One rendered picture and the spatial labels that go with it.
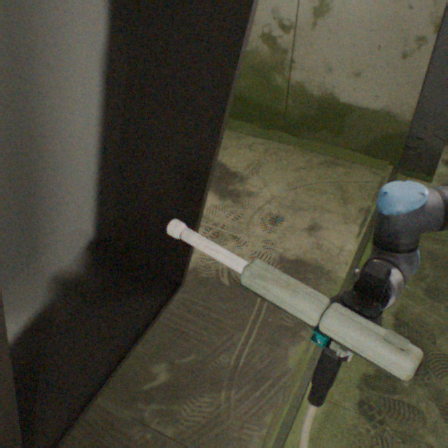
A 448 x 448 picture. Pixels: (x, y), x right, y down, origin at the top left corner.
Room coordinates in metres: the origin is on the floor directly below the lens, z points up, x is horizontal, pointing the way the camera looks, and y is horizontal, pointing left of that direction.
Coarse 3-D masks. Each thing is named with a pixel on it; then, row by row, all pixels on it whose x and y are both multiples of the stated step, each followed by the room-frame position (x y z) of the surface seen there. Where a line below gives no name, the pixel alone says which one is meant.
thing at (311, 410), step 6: (312, 408) 0.49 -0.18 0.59; (306, 414) 0.49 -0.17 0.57; (312, 414) 0.49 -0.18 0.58; (306, 420) 0.49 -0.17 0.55; (312, 420) 0.49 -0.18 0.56; (306, 426) 0.48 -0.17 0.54; (306, 432) 0.48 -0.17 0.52; (300, 438) 0.48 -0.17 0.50; (306, 438) 0.48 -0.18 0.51; (300, 444) 0.48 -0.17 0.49; (306, 444) 0.47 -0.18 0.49
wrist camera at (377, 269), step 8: (368, 264) 0.61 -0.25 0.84; (376, 264) 0.61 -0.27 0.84; (360, 272) 0.61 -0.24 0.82; (368, 272) 0.60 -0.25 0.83; (376, 272) 0.60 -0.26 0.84; (384, 272) 0.60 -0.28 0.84; (360, 280) 0.62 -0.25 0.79; (368, 280) 0.60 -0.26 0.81; (376, 280) 0.59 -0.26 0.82; (384, 280) 0.58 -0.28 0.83; (360, 288) 0.63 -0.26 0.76; (368, 288) 0.62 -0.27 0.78; (376, 288) 0.60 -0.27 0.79; (384, 288) 0.60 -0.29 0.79; (376, 296) 0.61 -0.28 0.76
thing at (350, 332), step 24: (192, 240) 0.68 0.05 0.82; (240, 264) 0.62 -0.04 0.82; (264, 264) 0.62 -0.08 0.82; (264, 288) 0.57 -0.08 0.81; (288, 288) 0.56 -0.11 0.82; (288, 312) 0.55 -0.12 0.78; (312, 312) 0.52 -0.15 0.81; (336, 312) 0.52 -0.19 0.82; (336, 336) 0.49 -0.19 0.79; (360, 336) 0.48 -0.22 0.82; (384, 336) 0.47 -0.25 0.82; (336, 360) 0.49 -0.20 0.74; (384, 360) 0.45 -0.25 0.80; (408, 360) 0.44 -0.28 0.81; (312, 384) 0.50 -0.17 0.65; (408, 384) 0.43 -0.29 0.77
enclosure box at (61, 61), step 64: (0, 0) 0.82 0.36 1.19; (64, 0) 0.96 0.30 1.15; (128, 0) 0.96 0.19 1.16; (192, 0) 0.90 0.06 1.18; (256, 0) 0.84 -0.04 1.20; (0, 64) 0.81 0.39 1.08; (64, 64) 0.97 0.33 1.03; (128, 64) 0.96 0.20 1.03; (192, 64) 0.90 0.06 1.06; (0, 128) 0.81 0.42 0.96; (64, 128) 0.98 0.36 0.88; (128, 128) 0.97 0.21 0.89; (192, 128) 0.90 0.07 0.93; (0, 192) 0.81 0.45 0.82; (64, 192) 0.99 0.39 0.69; (128, 192) 0.98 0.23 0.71; (192, 192) 0.90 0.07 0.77; (0, 256) 0.80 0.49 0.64; (64, 256) 0.94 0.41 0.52; (128, 256) 0.98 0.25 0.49; (0, 320) 0.34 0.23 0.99; (64, 320) 0.75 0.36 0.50; (128, 320) 0.78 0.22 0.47; (0, 384) 0.34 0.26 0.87; (64, 384) 0.59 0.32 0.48
